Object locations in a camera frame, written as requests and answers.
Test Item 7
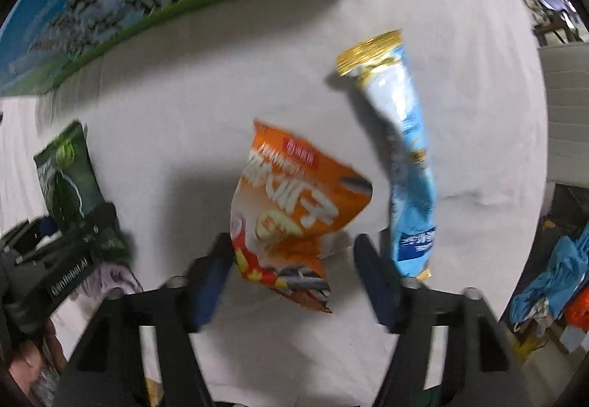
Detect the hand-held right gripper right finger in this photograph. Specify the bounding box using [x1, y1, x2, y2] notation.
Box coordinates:
[353, 233, 535, 407]

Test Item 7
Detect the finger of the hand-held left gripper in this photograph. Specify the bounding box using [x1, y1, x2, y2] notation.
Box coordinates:
[55, 202, 123, 251]

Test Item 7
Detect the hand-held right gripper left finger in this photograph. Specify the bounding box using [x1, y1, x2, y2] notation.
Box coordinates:
[54, 232, 234, 407]

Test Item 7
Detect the dark green snack bag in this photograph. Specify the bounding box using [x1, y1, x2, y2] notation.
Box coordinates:
[34, 121, 132, 261]

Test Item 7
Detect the orange snack bag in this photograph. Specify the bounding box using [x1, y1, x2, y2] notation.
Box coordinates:
[229, 118, 373, 314]

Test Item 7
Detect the light blue snack packet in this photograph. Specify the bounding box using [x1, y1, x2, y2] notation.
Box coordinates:
[335, 30, 437, 282]

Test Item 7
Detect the person's left hand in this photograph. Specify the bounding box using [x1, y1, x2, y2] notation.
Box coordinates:
[9, 319, 70, 403]

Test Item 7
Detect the pale purple packet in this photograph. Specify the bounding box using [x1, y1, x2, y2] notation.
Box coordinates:
[76, 263, 144, 302]

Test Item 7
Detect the blue cloth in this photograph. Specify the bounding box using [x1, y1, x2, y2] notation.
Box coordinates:
[508, 223, 589, 334]

